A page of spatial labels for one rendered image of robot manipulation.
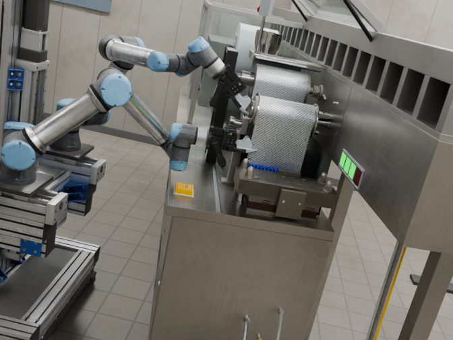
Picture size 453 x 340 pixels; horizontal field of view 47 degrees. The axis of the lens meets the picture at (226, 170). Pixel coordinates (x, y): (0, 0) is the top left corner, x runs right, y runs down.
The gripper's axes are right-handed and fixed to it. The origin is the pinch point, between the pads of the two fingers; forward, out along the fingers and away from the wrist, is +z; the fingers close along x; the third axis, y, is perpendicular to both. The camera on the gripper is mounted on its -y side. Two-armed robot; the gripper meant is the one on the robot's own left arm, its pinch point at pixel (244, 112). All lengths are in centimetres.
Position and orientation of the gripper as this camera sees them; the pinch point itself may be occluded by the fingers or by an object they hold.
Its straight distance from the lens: 217.0
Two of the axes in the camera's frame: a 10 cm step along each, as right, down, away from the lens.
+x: -0.7, -3.4, 9.4
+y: 7.8, -6.0, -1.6
